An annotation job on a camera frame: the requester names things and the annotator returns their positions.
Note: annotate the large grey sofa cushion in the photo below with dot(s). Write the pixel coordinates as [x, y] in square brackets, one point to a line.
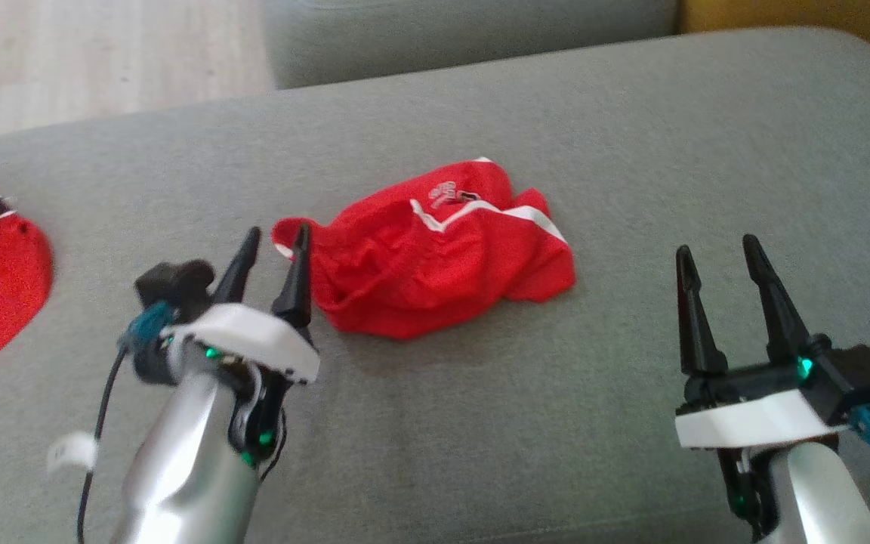
[526, 438]

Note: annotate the red shorts white trim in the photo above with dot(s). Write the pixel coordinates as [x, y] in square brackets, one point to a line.
[435, 272]

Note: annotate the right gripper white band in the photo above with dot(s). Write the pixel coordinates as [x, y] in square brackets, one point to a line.
[752, 419]

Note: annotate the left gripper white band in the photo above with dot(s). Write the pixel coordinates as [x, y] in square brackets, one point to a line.
[254, 332]

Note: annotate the yellow upholstered cushion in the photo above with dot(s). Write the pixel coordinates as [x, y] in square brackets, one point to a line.
[797, 15]

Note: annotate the small grey sofa cushion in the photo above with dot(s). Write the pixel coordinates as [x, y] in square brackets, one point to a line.
[442, 34]

